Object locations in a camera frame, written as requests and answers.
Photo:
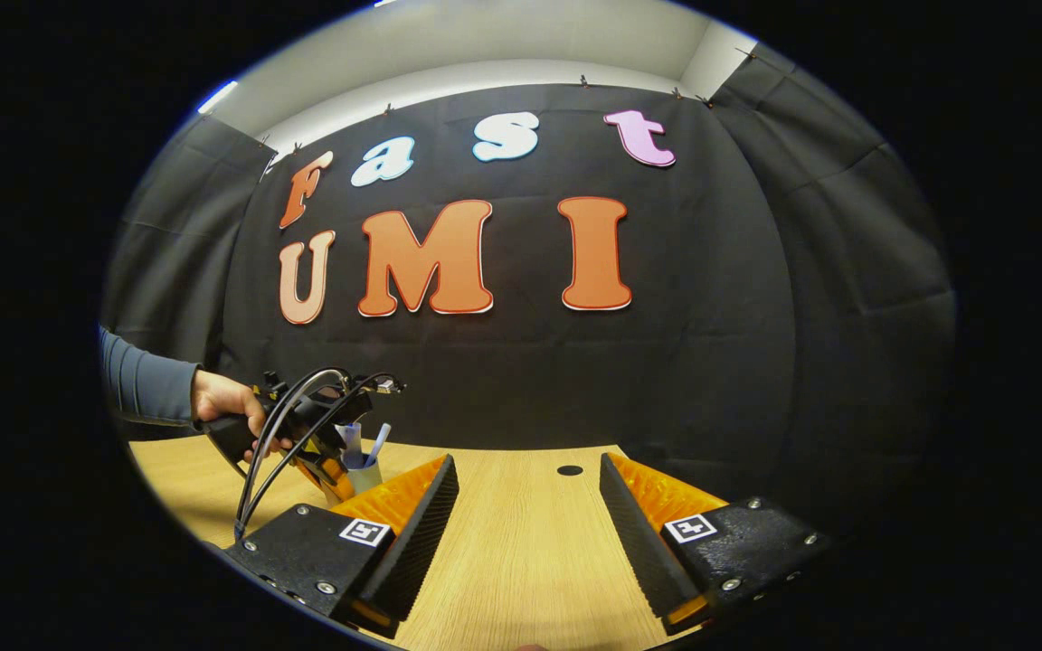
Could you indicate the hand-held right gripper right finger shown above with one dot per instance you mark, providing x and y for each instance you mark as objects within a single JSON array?
[{"x": 639, "y": 542}]

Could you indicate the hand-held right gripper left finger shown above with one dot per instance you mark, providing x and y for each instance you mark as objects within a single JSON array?
[{"x": 408, "y": 542}]

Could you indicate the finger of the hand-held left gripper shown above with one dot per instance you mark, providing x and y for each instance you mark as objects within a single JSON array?
[{"x": 331, "y": 477}]

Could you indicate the white toothpaste tube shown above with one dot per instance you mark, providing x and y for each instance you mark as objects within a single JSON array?
[{"x": 349, "y": 438}]

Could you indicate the white toothbrush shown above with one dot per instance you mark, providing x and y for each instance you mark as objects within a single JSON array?
[{"x": 380, "y": 441}]

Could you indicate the wooden desktop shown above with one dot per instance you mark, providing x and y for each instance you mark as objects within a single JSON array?
[{"x": 521, "y": 542}]

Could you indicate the black backdrop cloth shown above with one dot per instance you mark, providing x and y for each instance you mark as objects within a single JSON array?
[{"x": 530, "y": 380}]

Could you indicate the dark grey side curtain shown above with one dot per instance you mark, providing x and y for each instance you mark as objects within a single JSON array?
[
  {"x": 177, "y": 253},
  {"x": 865, "y": 316}
]

